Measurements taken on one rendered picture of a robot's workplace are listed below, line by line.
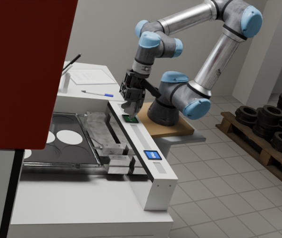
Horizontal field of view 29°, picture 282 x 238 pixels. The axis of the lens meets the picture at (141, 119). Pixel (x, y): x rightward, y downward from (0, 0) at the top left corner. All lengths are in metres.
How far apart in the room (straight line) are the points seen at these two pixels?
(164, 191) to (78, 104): 0.58
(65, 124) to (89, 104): 0.17
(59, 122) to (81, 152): 0.21
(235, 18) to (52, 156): 0.94
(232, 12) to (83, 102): 0.72
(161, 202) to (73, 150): 0.37
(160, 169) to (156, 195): 0.09
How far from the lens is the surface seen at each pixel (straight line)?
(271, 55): 5.27
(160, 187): 1.94
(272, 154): 4.33
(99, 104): 2.33
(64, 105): 2.29
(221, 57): 2.36
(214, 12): 2.39
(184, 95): 2.39
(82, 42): 4.20
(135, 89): 2.13
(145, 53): 2.07
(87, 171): 2.07
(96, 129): 2.26
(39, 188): 1.95
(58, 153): 2.01
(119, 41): 4.36
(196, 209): 3.59
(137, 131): 2.17
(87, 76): 2.48
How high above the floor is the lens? 1.96
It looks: 26 degrees down
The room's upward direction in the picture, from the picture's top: 17 degrees clockwise
